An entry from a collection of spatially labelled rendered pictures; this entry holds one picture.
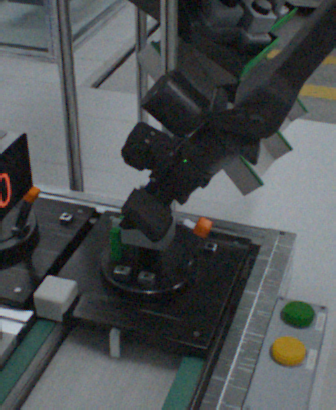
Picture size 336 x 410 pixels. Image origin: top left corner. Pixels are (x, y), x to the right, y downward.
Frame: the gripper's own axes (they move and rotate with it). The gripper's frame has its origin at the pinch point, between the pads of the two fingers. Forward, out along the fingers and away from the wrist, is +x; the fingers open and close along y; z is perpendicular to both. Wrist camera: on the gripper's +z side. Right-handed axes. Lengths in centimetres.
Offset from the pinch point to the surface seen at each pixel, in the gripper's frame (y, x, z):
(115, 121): -60, 37, 8
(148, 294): 6.7, 5.1, -8.5
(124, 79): -105, 56, 13
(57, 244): -1.0, 17.8, 3.4
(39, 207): -8.9, 22.5, 8.7
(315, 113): -252, 86, -68
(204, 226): 0.8, -5.0, -7.3
